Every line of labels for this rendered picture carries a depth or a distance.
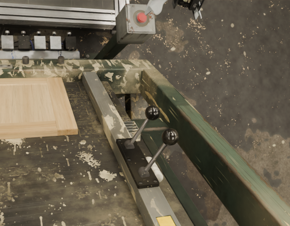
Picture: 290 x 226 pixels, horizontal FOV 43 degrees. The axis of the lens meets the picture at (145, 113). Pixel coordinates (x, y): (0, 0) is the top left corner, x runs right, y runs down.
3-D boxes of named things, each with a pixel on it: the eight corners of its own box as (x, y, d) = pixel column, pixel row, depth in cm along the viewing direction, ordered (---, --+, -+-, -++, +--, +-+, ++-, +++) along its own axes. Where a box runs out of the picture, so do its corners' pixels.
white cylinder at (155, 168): (162, 183, 88) (151, 164, 95) (164, 173, 87) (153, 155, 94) (151, 184, 87) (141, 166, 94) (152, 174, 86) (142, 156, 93)
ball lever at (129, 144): (130, 148, 96) (160, 106, 93) (134, 156, 92) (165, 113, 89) (118, 142, 94) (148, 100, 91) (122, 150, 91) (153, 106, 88)
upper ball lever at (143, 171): (144, 175, 85) (178, 129, 83) (150, 184, 82) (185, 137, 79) (131, 169, 84) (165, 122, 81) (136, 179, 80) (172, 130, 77)
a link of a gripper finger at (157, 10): (141, 21, 96) (169, 1, 92) (137, 5, 99) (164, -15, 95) (148, 27, 99) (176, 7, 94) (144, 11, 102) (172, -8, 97)
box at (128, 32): (140, 18, 166) (154, 4, 149) (142, 44, 165) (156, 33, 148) (114, 17, 162) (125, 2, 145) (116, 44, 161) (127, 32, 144)
